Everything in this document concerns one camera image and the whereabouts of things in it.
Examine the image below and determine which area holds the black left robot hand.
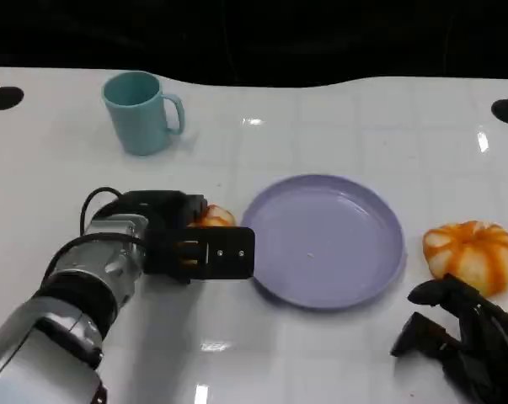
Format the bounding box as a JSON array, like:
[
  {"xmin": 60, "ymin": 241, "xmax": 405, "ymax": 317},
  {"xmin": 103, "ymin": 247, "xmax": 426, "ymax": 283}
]
[{"xmin": 120, "ymin": 189, "xmax": 209, "ymax": 231}]

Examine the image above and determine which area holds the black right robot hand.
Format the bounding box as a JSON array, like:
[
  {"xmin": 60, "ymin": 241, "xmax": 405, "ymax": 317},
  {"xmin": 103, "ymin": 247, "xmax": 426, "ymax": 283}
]
[{"xmin": 390, "ymin": 273, "xmax": 508, "ymax": 404}]

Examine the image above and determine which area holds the pale green mug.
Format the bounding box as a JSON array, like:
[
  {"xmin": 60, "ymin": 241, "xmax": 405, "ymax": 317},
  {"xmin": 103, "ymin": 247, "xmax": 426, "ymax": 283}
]
[{"xmin": 100, "ymin": 70, "xmax": 186, "ymax": 157}]

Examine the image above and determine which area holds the lilac plate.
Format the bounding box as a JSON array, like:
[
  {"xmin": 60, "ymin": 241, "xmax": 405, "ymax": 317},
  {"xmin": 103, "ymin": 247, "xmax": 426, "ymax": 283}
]
[{"xmin": 240, "ymin": 173, "xmax": 406, "ymax": 312}]

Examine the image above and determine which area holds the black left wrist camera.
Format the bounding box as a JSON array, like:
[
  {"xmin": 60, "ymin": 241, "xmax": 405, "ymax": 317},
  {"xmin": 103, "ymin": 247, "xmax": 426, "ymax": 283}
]
[{"xmin": 145, "ymin": 226, "xmax": 256, "ymax": 284}]

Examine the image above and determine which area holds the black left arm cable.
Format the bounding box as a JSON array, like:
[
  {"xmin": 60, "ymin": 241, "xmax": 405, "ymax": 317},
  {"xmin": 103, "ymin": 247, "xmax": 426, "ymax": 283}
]
[{"xmin": 79, "ymin": 187, "xmax": 126, "ymax": 237}]

